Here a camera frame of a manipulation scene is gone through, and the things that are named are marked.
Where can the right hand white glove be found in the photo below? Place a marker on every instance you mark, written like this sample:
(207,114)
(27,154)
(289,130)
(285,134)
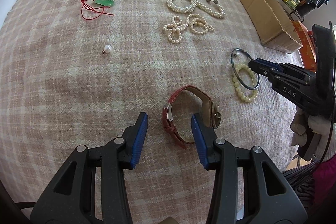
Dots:
(319,125)

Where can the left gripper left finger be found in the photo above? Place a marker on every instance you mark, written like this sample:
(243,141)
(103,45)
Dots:
(89,187)

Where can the pink sleeve forearm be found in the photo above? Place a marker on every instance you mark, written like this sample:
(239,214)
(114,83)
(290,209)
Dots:
(324,178)

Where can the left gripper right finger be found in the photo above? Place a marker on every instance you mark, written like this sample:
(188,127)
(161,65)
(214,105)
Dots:
(248,187)

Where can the single pearl pendant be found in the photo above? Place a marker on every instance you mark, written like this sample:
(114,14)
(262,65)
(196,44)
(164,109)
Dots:
(107,49)

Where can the orange cloth covered stool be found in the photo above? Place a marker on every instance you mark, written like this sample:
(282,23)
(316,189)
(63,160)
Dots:
(307,51)

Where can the thin dark bangle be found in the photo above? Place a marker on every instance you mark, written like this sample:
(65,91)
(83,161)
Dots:
(233,55)

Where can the pink plaid blanket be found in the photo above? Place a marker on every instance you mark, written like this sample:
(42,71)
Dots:
(58,90)

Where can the brown cardboard box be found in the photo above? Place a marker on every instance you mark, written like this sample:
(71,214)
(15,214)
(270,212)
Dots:
(273,25)

